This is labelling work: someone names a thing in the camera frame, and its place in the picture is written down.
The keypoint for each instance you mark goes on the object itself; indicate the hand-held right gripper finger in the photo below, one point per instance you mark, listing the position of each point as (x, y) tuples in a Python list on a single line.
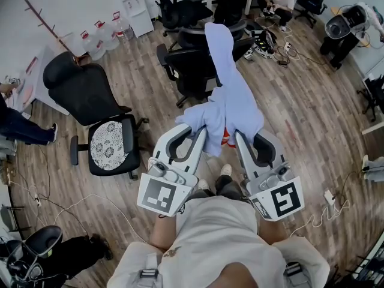
[(246, 163), (279, 151)]

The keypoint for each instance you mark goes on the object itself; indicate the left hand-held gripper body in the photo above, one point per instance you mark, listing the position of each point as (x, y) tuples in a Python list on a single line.
[(159, 193)]

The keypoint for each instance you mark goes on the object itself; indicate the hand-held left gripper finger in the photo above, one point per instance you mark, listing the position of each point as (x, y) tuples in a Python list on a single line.
[(160, 144), (199, 154)]

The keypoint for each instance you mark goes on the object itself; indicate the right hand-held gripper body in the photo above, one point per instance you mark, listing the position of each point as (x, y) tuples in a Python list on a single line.
[(285, 199)]

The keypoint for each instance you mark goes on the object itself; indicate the light blue shirt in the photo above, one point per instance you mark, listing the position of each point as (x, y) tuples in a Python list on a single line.
[(237, 100)]

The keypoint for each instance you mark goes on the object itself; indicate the black mesh office chair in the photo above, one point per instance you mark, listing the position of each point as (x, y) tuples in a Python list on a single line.
[(192, 67)]

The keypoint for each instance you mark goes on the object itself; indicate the person's right forearm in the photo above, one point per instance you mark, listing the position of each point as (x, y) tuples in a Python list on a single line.
[(273, 232)]

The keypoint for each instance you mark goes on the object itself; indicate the person's left forearm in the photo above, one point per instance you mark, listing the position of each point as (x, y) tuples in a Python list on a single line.
[(163, 235)]

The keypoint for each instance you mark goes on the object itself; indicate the black high-back office chair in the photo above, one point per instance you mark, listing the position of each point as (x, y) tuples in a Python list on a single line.
[(84, 91)]

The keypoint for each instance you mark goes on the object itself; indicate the black office chair with headrest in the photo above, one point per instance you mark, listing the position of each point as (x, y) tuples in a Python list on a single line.
[(180, 10)]

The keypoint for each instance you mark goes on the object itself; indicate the person's right shoe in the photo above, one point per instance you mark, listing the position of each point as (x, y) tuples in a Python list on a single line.
[(226, 170)]

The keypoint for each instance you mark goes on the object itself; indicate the person's shoe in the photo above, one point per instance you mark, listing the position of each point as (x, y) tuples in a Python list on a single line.
[(203, 184), (226, 170)]

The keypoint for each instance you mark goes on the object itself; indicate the person's dark trousers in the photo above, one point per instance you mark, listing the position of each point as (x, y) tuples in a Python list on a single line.
[(228, 187)]

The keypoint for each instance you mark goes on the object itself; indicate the person's left shoe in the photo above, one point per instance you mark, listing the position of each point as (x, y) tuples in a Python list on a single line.
[(203, 184)]

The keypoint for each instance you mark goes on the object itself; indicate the white power strip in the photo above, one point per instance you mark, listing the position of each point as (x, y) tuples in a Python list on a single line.
[(329, 197), (287, 46)]

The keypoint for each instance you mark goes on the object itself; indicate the patterned round seat cushion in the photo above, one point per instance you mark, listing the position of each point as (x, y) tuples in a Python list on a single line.
[(108, 145)]

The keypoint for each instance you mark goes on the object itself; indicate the person's white t-shirt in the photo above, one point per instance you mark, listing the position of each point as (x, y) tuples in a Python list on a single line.
[(216, 235)]

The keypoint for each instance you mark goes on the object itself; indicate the gray gripper device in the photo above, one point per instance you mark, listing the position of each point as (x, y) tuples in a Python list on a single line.
[(249, 55)]

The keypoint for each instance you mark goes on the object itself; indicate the black white backpack rig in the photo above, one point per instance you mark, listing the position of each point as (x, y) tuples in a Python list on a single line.
[(264, 43)]

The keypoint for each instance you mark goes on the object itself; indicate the clear water jug red cap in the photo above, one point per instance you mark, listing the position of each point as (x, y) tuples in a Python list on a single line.
[(93, 46), (122, 28), (107, 37)]

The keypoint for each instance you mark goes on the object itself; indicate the white water dispenser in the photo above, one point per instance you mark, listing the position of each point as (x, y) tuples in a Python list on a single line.
[(136, 10)]

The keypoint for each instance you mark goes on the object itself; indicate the white table with pink items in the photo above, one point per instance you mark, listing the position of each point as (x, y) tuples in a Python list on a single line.
[(45, 70)]

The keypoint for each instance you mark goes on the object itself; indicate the wooden coat rack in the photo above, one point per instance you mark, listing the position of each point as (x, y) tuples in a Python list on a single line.
[(51, 28)]

